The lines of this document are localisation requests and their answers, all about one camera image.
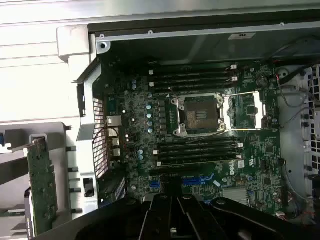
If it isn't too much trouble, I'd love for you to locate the silver disk bay cage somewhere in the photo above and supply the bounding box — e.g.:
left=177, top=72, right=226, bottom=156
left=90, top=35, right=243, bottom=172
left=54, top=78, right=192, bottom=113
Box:
left=276, top=62, right=320, bottom=203

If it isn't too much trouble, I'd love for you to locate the cpu socket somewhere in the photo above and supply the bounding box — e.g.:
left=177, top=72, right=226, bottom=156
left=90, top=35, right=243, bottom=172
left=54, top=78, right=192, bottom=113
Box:
left=171, top=93, right=226, bottom=138

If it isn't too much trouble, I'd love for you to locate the black ram slot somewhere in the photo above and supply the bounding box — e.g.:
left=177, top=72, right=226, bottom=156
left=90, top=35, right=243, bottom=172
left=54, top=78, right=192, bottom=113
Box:
left=156, top=154, right=243, bottom=167
left=148, top=76, right=239, bottom=88
left=152, top=142, right=245, bottom=155
left=157, top=148, right=239, bottom=161
left=152, top=70, right=233, bottom=81
left=152, top=82, right=234, bottom=93
left=157, top=136, right=238, bottom=147
left=148, top=64, right=238, bottom=76

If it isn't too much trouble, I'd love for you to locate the open pc case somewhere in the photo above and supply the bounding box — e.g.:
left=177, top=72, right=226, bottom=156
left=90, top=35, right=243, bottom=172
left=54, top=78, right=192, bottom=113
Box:
left=56, top=21, right=320, bottom=226

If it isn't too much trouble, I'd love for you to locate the blue expansion slot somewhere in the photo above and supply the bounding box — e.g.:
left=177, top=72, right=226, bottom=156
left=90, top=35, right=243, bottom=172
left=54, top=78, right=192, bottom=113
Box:
left=149, top=172, right=216, bottom=189

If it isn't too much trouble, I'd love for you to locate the thin locking lever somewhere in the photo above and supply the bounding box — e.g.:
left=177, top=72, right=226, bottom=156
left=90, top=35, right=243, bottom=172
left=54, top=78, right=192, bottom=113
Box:
left=222, top=91, right=261, bottom=99
left=222, top=126, right=280, bottom=133

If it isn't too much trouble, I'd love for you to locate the grey parts rack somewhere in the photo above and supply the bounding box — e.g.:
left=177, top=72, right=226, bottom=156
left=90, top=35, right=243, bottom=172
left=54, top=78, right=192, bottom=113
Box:
left=0, top=121, right=85, bottom=240

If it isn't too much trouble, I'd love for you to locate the silver finned heatsink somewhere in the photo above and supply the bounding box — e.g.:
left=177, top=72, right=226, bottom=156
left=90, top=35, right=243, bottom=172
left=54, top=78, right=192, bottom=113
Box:
left=221, top=187, right=248, bottom=201

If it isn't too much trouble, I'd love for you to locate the black looped wire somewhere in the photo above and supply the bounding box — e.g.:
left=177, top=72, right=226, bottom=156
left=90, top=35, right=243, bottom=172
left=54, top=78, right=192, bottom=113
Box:
left=267, top=36, right=320, bottom=64

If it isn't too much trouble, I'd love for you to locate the loose green ram stick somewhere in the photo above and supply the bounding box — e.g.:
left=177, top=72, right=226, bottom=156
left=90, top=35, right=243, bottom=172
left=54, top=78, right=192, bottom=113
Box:
left=0, top=209, right=26, bottom=218

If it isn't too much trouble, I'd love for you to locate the green motherboard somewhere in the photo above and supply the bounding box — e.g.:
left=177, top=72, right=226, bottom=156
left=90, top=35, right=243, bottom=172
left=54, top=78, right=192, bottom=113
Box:
left=96, top=56, right=288, bottom=221

